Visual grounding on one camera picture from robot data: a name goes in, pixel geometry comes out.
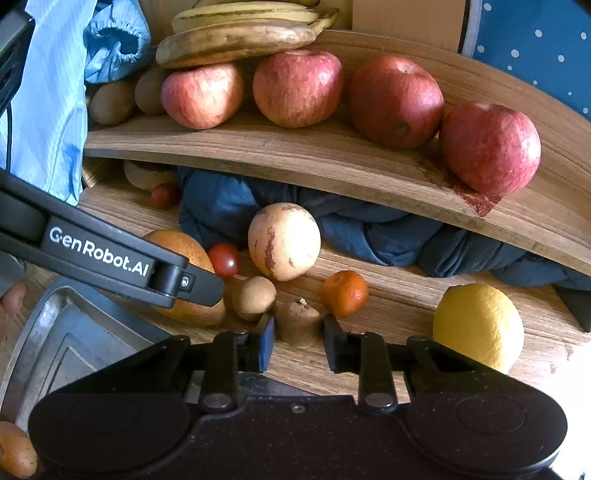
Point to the wooden desk shelf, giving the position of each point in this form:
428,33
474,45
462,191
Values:
550,217

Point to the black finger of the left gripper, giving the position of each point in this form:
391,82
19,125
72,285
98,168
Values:
199,286

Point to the red apple rightmost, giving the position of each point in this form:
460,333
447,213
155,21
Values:
493,149

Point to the small orange tangerine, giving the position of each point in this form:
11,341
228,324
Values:
344,293

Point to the round beige speckled melon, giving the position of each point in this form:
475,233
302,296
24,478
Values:
284,241

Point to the light blue garment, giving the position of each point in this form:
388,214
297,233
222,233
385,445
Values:
74,44

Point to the banana bunch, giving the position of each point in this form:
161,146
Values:
226,32

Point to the kiwi brown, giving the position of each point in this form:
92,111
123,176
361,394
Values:
113,103
147,91

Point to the small beige speckled fruit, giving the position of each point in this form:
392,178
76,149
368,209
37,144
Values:
18,456

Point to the blue starry fabric wardrobe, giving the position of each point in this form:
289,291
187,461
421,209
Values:
544,43

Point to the kiwi left brown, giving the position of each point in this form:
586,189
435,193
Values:
113,103

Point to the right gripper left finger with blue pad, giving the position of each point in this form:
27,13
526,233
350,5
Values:
231,353

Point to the brown longan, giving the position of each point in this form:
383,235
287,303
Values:
299,324
253,297

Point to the pale red apple leftmost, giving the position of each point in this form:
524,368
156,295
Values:
205,97

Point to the red cherry tomato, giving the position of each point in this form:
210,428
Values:
224,259
165,196

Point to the dark blue quilted cloth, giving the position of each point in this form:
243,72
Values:
218,207

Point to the kiwi right brown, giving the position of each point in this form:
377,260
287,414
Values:
147,91

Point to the person's left hand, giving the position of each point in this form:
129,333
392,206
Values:
12,300

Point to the yellow green mango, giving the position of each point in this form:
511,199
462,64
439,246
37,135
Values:
183,311

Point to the yellow lemon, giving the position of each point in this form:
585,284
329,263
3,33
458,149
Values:
482,323

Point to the metal baking tray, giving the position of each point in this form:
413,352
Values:
72,332

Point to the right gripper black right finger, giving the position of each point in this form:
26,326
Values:
367,356

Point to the beige fruit under shelf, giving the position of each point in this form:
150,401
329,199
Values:
146,176

